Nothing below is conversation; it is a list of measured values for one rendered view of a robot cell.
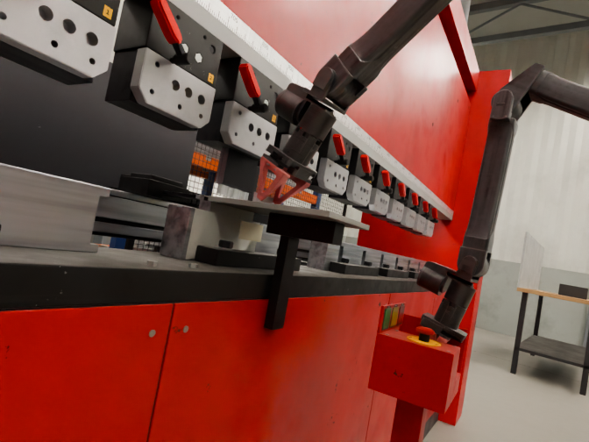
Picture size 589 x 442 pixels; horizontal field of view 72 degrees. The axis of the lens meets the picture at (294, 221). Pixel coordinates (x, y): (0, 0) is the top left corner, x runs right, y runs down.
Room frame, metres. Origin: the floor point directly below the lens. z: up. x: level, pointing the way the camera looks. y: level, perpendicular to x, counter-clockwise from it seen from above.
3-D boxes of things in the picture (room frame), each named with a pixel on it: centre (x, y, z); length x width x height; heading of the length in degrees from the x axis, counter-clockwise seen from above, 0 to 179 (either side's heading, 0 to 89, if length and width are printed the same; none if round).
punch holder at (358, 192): (1.35, -0.17, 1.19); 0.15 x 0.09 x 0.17; 148
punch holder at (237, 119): (0.84, 0.15, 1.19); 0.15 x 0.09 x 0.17; 148
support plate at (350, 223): (0.78, 0.01, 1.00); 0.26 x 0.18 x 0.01; 58
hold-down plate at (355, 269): (1.34, -0.23, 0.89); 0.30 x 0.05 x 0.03; 148
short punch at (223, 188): (0.86, 0.14, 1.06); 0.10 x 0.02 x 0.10; 148
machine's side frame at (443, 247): (2.88, -0.91, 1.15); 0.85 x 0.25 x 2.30; 58
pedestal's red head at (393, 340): (0.94, -0.34, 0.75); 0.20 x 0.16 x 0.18; 150
